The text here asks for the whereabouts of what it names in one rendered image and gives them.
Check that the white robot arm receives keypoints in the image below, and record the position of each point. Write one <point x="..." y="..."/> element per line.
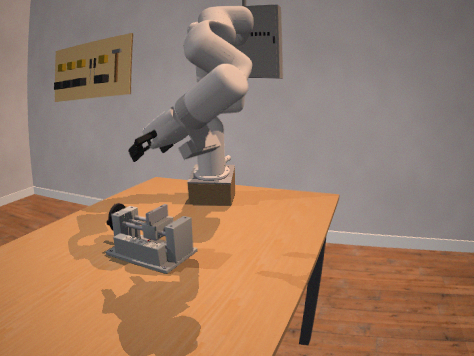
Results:
<point x="217" y="91"/>

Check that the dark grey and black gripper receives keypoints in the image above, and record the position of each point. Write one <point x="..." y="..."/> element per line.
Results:
<point x="165" y="130"/>

